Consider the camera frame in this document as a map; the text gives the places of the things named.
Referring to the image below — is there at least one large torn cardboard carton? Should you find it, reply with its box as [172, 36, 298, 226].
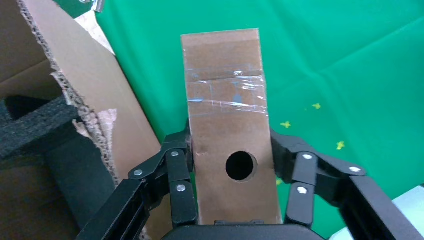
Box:
[0, 0, 200, 240]

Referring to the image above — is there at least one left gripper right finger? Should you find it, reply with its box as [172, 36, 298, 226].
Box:
[269, 129, 424, 240]

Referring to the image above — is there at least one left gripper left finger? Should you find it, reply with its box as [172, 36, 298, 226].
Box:
[76, 120, 199, 240]

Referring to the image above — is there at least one black foam block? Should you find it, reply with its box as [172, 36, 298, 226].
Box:
[0, 95, 117, 230]

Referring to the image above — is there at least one wooden block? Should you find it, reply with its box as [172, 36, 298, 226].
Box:
[180, 28, 283, 226]

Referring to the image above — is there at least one green table cloth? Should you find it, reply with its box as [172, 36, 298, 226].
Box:
[52, 0, 424, 240]

